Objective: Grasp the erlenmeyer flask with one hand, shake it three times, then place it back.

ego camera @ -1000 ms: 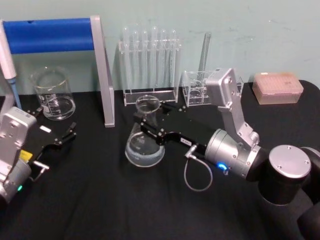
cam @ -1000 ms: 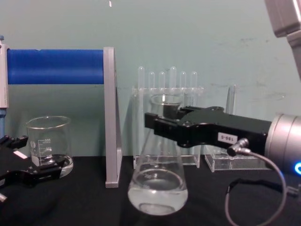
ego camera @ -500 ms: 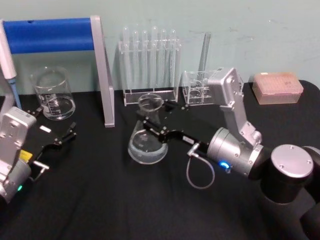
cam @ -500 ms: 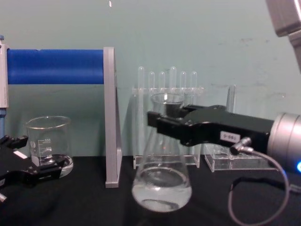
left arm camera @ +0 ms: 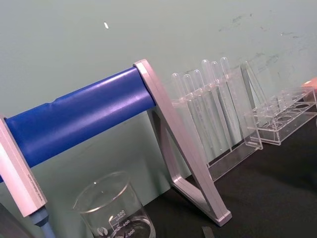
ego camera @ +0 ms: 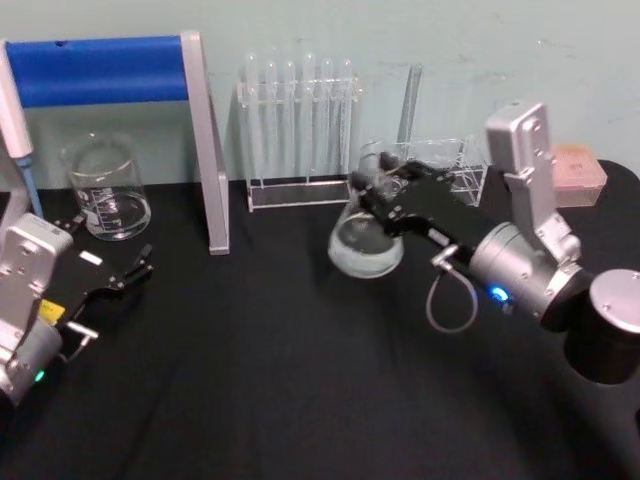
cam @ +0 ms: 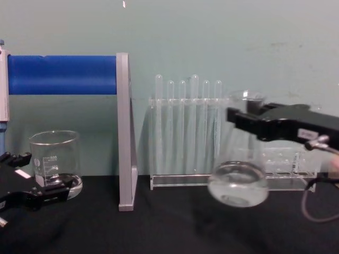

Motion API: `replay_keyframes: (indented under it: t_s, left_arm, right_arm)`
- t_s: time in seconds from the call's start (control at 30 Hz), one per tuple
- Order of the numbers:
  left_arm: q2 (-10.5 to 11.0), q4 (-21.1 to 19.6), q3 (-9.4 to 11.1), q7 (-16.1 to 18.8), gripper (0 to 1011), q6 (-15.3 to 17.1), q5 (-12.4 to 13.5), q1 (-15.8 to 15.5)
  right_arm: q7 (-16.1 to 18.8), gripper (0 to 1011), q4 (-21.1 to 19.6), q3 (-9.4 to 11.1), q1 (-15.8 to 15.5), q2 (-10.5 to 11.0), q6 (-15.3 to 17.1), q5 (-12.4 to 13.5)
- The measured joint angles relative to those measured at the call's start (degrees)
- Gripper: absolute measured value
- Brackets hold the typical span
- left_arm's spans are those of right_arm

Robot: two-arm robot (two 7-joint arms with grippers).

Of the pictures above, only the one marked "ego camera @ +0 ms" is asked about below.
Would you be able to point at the small clear acrylic rack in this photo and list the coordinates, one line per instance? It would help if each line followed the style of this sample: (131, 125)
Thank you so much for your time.
(472, 177)

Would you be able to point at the clear acrylic test tube rack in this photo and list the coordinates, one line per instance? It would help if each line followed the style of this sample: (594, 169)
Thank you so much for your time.
(300, 192)

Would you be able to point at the pink plastic box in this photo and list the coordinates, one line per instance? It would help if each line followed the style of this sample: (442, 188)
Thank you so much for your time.
(577, 175)

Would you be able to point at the clear test tube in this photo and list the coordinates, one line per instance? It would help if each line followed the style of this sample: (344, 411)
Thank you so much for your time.
(251, 80)
(289, 90)
(270, 90)
(309, 85)
(327, 90)
(345, 90)

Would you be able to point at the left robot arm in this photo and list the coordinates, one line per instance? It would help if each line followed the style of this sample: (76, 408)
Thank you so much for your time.
(25, 250)

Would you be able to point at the clear glass conical flask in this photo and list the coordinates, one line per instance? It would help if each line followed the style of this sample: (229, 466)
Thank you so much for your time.
(360, 250)

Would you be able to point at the clear glass rod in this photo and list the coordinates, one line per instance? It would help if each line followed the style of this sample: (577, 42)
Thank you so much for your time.
(412, 100)

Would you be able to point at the black table cloth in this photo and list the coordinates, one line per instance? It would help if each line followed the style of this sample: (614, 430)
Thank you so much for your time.
(260, 360)

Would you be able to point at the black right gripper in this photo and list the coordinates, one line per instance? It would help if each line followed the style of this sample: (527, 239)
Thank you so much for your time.
(430, 210)

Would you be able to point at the blue and grey pipette stand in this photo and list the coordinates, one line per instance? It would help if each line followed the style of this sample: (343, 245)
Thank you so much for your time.
(100, 70)

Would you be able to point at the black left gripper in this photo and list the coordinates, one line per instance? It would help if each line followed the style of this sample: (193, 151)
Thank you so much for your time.
(87, 277)

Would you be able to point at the white pipette blue tip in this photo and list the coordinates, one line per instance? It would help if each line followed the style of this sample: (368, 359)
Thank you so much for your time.
(15, 125)

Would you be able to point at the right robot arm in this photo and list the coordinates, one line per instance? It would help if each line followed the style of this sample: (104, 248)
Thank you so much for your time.
(520, 260)

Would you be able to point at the clear glass beaker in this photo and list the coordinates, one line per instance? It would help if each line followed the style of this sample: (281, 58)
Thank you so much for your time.
(112, 200)

